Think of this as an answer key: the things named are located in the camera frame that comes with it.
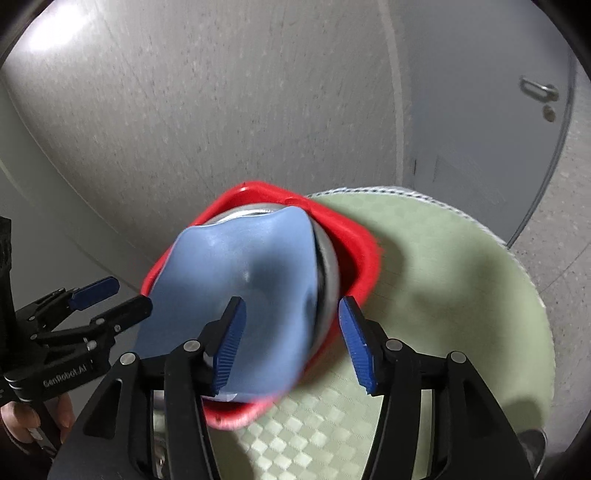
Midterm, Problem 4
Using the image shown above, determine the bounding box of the metal door handle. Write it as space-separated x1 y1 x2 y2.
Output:
520 76 560 123

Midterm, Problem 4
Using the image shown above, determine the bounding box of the red plastic basin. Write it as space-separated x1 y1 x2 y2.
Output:
139 180 383 431

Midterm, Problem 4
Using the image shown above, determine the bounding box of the blue square plate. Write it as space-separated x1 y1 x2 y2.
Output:
135 207 318 402

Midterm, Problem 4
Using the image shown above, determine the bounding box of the large steel bowl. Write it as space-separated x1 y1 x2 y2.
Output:
204 203 341 360

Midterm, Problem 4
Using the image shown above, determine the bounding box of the person's left hand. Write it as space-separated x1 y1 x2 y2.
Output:
1 394 75 443

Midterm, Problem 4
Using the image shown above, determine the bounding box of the grey door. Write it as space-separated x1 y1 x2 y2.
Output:
394 1 575 243

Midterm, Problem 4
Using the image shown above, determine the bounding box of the white lace tablecloth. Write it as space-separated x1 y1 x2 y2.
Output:
307 186 547 313

